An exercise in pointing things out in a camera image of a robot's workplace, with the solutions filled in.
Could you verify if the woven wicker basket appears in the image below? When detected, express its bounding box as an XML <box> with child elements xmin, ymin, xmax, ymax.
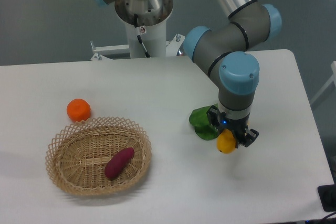
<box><xmin>46</xmin><ymin>117</ymin><xmax>152</xmax><ymax>196</ymax></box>

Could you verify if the black device at table edge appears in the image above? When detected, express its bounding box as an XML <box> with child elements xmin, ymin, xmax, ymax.
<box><xmin>317</xmin><ymin>184</ymin><xmax>335</xmax><ymax>212</ymax></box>

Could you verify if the orange tangerine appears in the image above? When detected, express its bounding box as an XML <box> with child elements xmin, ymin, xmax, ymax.
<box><xmin>66</xmin><ymin>99</ymin><xmax>91</xmax><ymax>122</ymax></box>

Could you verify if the yellow mango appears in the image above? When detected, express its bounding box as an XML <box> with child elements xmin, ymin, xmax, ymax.
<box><xmin>217</xmin><ymin>129</ymin><xmax>236</xmax><ymax>154</ymax></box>

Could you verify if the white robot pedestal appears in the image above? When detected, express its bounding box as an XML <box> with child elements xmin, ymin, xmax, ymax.
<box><xmin>90</xmin><ymin>0</ymin><xmax>185</xmax><ymax>60</ymax></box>

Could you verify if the white frame at right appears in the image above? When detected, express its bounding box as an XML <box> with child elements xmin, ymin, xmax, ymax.
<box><xmin>310</xmin><ymin>61</ymin><xmax>335</xmax><ymax>110</ymax></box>

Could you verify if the purple sweet potato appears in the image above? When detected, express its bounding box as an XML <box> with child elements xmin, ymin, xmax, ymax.
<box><xmin>104</xmin><ymin>147</ymin><xmax>134</xmax><ymax>179</ymax></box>

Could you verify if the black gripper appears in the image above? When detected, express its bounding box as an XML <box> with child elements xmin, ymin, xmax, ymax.
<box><xmin>206</xmin><ymin>105</ymin><xmax>259</xmax><ymax>148</ymax></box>

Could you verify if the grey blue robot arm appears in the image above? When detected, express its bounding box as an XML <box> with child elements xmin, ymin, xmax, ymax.
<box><xmin>95</xmin><ymin>0</ymin><xmax>282</xmax><ymax>147</ymax></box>

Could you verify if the black cable on pedestal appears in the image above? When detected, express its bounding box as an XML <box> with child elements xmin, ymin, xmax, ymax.
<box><xmin>133</xmin><ymin>13</ymin><xmax>151</xmax><ymax>58</ymax></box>

